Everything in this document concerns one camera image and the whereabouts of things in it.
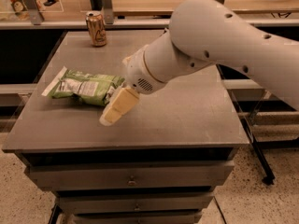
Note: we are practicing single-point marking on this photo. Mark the top drawer with handle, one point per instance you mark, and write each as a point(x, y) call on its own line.
point(143, 175)

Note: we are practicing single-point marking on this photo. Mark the wooden shelf unit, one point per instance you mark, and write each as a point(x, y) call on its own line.
point(69, 12)

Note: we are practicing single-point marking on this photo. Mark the small black object on shelf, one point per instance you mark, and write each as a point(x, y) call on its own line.
point(49, 3)

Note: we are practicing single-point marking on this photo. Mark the orange soda can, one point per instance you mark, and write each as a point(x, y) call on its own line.
point(96, 28)

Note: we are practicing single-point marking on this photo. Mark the drawer with handle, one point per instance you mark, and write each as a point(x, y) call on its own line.
point(143, 175)
point(135, 202)

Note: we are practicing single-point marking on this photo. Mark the black metal stand leg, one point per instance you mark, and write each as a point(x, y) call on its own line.
point(269, 176)

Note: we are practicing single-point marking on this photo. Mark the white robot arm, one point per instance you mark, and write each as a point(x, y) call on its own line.
point(202, 33)

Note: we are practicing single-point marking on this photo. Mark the bottom drawer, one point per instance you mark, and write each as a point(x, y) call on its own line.
point(176, 217)

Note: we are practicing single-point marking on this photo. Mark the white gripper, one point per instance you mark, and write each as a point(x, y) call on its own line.
point(135, 70)

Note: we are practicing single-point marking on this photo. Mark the grey drawer cabinet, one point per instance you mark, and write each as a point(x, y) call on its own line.
point(191, 119)

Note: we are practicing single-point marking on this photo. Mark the green jalapeno chip bag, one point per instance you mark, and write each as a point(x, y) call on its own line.
point(90, 89)

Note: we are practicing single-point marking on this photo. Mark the middle drawer with handle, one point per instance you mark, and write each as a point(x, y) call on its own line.
point(135, 202)

